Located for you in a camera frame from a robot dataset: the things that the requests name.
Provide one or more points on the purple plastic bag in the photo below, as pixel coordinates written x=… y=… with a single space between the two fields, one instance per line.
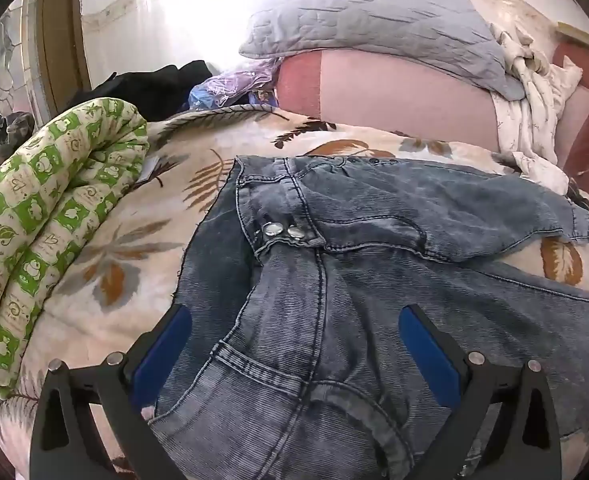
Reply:
x=253 y=83

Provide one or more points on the black clothing pile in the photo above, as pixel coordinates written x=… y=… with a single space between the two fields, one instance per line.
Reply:
x=157 y=95

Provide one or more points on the green white patterned quilt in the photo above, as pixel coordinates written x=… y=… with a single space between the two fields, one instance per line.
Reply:
x=55 y=191

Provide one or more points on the grey quilted pillow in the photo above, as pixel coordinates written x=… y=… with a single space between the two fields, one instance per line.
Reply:
x=448 y=35

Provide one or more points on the wooden door frame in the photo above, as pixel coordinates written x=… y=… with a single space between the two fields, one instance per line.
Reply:
x=52 y=55

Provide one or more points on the blue denim jeans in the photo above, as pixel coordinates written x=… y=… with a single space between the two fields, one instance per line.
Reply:
x=295 y=281

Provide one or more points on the dark garment by window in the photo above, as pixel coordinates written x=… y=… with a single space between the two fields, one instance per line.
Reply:
x=2 y=135

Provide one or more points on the white floral crumpled sheet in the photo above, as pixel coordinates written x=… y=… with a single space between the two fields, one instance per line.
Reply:
x=527 y=127

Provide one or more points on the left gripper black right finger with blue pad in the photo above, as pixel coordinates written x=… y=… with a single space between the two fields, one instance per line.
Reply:
x=524 y=442

